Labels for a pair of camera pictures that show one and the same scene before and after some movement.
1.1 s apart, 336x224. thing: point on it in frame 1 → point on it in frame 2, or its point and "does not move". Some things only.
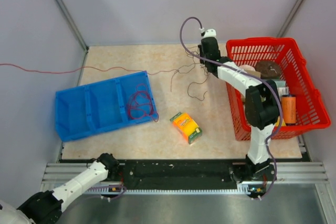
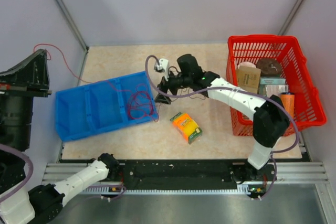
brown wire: x=172 y=87 → x=46 y=50
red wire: x=140 y=104 does not move
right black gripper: x=200 y=47 → x=164 y=86
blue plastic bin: x=103 y=106 does not move
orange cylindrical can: x=288 y=103 does not move
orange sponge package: x=187 y=127 does not move
